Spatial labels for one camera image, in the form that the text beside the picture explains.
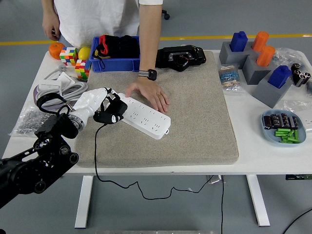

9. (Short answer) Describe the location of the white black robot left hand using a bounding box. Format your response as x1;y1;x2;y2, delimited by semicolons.
73;87;124;125

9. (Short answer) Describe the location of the person's right hand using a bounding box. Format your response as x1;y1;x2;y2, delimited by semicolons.
42;16;61;41

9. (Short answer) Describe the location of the person's left hand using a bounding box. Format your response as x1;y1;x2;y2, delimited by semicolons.
125;79;171;113

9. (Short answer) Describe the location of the black plug with cord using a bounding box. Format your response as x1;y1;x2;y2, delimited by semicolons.
94;97;215;200

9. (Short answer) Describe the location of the white power strip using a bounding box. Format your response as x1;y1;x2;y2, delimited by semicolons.
116;94;172;140

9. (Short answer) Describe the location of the black wrist watch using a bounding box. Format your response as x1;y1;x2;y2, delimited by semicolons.
137;69;158;81

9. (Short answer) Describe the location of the orange fruit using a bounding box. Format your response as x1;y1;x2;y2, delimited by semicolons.
48;42;66;60

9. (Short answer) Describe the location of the large multicolour puzzle cube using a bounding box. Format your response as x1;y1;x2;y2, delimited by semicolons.
59;46;78;67

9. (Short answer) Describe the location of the small multicolour puzzle cube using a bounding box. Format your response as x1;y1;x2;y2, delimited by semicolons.
74;59;92;78

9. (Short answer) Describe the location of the yellow lemon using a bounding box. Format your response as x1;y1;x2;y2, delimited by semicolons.
77;46;92;60

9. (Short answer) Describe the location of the white rectangular box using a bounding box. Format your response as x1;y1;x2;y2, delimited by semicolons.
38;79;62;93

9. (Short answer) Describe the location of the blue plastic bin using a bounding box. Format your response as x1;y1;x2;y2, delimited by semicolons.
89;36;141;73

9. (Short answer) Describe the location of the person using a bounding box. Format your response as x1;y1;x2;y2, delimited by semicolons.
53;0;163;49

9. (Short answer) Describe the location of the grey-brown mat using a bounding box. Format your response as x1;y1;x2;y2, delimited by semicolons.
73;50;239;168

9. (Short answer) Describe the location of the black red yellow cloth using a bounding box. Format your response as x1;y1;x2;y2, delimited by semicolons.
91;34;140;69

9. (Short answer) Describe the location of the black electronic device housing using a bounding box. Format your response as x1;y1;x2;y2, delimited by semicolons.
155;45;207;72

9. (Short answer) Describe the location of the clear bag of metal nuts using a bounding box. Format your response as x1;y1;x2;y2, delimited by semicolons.
9;103;46;138

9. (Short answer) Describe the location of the clear bag of resistors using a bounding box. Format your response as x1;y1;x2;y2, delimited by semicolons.
217;63;244;95

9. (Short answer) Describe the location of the white table leg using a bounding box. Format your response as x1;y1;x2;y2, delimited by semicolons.
74;175;95;229
246;175;271;227

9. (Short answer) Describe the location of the blue peg block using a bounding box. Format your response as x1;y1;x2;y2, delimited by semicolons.
267;65;292;89
230;31;249;53

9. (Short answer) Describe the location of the grey stepped block holder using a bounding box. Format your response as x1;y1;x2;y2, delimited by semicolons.
218;40;293;109

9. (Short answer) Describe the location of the orange cylinder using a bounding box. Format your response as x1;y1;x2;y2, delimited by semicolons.
255;45;276;67
251;31;270;52

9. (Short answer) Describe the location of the light blue tray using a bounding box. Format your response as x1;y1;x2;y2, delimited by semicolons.
261;109;307;147

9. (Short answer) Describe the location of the crumpled clear plastic bag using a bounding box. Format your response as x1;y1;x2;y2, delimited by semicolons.
282;99;312;134

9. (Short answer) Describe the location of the black table control box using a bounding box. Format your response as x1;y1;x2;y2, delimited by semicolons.
285;174;312;180

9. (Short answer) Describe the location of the white coiled power cable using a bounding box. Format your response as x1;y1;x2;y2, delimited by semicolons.
36;63;89;108

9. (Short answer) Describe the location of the white square wall plate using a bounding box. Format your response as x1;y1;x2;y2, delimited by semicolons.
58;72;78;86

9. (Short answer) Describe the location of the silver under-table bracket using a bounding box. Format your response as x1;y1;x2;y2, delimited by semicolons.
206;175;223;184

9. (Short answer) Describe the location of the thin black floor cable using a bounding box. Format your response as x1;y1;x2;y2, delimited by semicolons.
220;175;225;234

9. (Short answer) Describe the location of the curved black floor cable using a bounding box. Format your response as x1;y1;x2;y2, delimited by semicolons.
282;208;312;234

